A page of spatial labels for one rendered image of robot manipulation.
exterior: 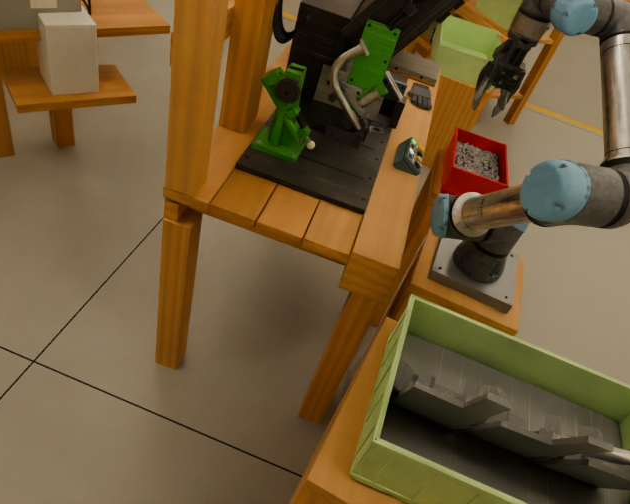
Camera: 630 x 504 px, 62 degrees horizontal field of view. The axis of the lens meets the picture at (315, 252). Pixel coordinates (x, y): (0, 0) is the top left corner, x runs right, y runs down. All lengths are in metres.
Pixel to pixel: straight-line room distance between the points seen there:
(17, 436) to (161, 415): 0.46
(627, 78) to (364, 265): 0.74
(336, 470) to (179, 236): 0.83
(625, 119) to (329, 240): 0.76
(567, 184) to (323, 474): 0.74
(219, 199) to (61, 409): 1.00
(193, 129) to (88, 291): 1.21
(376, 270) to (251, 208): 0.39
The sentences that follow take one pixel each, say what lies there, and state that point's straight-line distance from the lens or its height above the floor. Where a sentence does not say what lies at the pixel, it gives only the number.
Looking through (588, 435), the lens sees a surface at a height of 1.13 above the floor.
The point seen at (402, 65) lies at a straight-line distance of 1.98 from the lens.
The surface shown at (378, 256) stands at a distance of 1.45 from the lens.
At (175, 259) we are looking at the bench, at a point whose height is 0.61.
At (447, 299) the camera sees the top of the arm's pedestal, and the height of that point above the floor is 0.85.
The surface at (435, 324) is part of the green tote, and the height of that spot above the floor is 0.91.
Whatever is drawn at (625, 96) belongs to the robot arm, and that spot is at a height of 1.50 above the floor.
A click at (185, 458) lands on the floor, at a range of 2.01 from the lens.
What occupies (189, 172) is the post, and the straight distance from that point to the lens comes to 1.46.
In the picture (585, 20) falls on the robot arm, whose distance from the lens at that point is 1.24.
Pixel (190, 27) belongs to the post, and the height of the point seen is 1.35.
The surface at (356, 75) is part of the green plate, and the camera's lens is 1.86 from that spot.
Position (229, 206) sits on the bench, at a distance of 1.50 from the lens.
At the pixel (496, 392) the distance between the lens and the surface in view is 0.98.
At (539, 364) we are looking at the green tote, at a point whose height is 0.92.
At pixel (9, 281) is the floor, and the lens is 2.50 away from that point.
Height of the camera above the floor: 1.84
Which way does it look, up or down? 42 degrees down
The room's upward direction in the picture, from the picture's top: 19 degrees clockwise
